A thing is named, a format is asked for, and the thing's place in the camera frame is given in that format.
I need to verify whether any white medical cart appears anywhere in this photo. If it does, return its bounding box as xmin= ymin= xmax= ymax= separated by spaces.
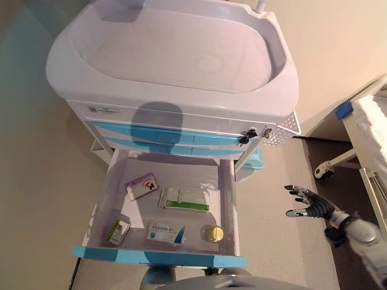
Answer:
xmin=45 ymin=0 xmax=302 ymax=182

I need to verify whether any white perforated side basket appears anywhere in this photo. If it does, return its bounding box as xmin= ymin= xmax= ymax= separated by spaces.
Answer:
xmin=262 ymin=110 xmax=302 ymax=147

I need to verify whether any white bed side rail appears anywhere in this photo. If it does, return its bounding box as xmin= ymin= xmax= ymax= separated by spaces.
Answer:
xmin=359 ymin=167 xmax=387 ymax=226

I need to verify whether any blue bed corner clip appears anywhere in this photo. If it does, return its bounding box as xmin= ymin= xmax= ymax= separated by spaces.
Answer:
xmin=334 ymin=101 xmax=354 ymax=120

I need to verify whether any white bed sheet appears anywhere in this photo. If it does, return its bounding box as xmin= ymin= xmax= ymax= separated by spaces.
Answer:
xmin=353 ymin=95 xmax=387 ymax=170

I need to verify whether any purple white medicine box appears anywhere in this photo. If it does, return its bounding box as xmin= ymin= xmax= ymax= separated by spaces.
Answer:
xmin=125 ymin=172 xmax=158 ymax=201

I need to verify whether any blue white medicine box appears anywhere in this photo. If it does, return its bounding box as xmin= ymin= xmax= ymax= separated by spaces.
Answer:
xmin=145 ymin=221 xmax=187 ymax=246

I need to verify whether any yellow capped medicine bottle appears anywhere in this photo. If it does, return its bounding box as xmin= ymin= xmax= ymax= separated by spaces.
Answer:
xmin=201 ymin=224 xmax=224 ymax=243

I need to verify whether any large green white medicine box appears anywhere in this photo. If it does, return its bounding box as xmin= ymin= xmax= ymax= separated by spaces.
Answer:
xmin=158 ymin=186 xmax=211 ymax=214

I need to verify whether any white hospital bed frame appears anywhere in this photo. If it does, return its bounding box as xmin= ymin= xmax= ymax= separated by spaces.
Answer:
xmin=302 ymin=75 xmax=387 ymax=182

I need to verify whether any white bed caster wheel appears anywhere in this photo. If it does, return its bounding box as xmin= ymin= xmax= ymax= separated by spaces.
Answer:
xmin=313 ymin=161 xmax=335 ymax=181

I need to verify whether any cart label sticker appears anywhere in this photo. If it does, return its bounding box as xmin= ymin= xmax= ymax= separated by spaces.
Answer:
xmin=86 ymin=105 xmax=120 ymax=115

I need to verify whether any grey robot torso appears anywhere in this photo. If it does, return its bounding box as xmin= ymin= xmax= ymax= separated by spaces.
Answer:
xmin=164 ymin=265 xmax=312 ymax=290

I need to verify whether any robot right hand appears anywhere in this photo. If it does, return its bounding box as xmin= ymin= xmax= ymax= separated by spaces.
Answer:
xmin=284 ymin=184 xmax=336 ymax=220

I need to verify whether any small green white medicine box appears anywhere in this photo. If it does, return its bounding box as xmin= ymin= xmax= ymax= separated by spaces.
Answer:
xmin=105 ymin=214 xmax=132 ymax=245

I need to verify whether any blue fronted cart drawer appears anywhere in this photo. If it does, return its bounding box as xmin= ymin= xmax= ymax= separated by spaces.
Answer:
xmin=71 ymin=147 xmax=247 ymax=269

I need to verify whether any light blue waste bin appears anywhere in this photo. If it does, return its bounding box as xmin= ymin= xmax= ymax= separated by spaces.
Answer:
xmin=241 ymin=146 xmax=264 ymax=170

